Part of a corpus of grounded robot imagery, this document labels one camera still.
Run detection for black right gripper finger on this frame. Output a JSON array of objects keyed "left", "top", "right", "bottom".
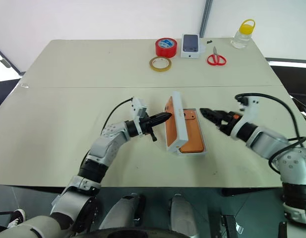
[
  {"left": 199, "top": 107, "right": 229, "bottom": 118},
  {"left": 203, "top": 113, "right": 227, "bottom": 127}
]

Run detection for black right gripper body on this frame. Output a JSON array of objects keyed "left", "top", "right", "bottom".
[{"left": 216, "top": 111, "right": 243, "bottom": 136}]

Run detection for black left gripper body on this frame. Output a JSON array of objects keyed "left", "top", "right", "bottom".
[{"left": 139, "top": 114, "right": 158, "bottom": 142}]

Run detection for white phone box lid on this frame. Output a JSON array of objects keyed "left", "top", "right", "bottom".
[{"left": 164, "top": 90, "right": 189, "bottom": 153}]

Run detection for orange smartphone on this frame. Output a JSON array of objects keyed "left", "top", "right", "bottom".
[{"left": 179, "top": 110, "right": 205, "bottom": 153}]

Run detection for phone box with blue print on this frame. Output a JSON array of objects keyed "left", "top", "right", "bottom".
[{"left": 180, "top": 33, "right": 201, "bottom": 60}]

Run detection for clear yellowish tape roll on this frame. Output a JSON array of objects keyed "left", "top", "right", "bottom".
[{"left": 149, "top": 56, "right": 173, "bottom": 73}]

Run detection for red tape roll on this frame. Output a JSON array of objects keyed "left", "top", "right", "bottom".
[{"left": 155, "top": 37, "right": 178, "bottom": 59}]

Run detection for clear jar with yellow lid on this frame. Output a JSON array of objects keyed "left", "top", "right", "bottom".
[{"left": 231, "top": 18, "right": 256, "bottom": 49}]

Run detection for grey robot leg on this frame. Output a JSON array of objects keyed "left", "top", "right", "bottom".
[
  {"left": 168, "top": 193, "right": 200, "bottom": 238},
  {"left": 98, "top": 193, "right": 146, "bottom": 231}
]

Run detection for grey vertical pole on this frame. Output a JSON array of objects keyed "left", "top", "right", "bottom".
[{"left": 199, "top": 0, "right": 214, "bottom": 38}]

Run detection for black and white sneaker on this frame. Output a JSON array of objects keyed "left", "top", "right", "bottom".
[{"left": 7, "top": 209, "right": 27, "bottom": 229}]

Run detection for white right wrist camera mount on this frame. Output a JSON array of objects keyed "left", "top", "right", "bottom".
[{"left": 238, "top": 96, "right": 261, "bottom": 122}]

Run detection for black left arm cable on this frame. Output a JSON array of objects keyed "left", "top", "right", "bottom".
[{"left": 102, "top": 97, "right": 134, "bottom": 132}]

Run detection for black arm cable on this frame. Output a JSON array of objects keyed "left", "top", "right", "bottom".
[
  {"left": 102, "top": 97, "right": 134, "bottom": 132},
  {"left": 235, "top": 92, "right": 306, "bottom": 175}
]

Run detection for red handled scissors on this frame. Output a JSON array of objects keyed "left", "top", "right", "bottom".
[{"left": 206, "top": 46, "right": 228, "bottom": 66}]

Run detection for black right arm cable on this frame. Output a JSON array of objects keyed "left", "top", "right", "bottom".
[{"left": 235, "top": 92, "right": 306, "bottom": 175}]

